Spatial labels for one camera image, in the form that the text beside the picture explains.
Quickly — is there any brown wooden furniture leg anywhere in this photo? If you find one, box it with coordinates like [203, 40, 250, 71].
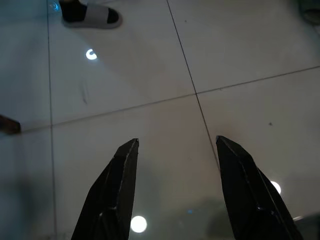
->
[0, 114, 21, 136]

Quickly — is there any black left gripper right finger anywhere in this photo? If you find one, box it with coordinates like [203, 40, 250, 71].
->
[215, 135, 304, 240]

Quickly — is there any grey slipper with black sock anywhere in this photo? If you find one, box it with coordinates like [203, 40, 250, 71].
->
[59, 0, 124, 30]

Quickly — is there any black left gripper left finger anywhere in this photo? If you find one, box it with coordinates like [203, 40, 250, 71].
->
[70, 138, 140, 240]

